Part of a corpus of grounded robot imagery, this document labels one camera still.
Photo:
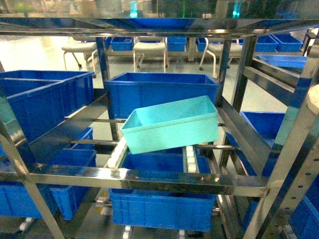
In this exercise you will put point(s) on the light cyan plastic bin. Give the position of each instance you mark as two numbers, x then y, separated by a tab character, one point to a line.
171	125

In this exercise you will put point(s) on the steel left shelf rack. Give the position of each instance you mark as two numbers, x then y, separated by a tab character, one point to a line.
294	171

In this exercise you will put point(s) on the blue bin lower shelf middle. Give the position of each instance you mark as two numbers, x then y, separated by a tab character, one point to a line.
160	209

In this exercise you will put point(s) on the blue bin shelf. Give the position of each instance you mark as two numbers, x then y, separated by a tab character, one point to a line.
41	100
267	125
160	209

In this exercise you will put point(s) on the blue bin right shelf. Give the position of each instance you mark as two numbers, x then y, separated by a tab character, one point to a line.
267	125

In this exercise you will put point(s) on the blue bin shelf left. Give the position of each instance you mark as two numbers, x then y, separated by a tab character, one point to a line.
41	100

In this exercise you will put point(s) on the blue bin behind cyan bin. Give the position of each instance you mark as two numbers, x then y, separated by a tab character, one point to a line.
129	91

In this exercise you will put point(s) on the grey office chair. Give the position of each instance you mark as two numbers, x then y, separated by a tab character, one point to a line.
145	45

